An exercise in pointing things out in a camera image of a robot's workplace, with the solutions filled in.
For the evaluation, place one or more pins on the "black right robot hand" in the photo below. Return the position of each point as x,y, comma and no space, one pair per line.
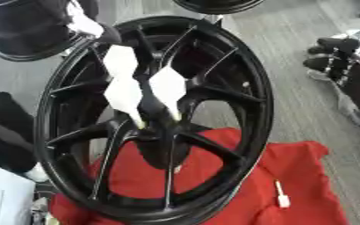
337,55

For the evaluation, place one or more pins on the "black spoked wheel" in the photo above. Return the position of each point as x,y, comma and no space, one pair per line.
224,88

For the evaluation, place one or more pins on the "black round wheel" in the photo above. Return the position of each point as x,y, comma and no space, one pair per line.
216,5
27,27

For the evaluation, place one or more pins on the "pale blue box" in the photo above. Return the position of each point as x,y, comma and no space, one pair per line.
6,196

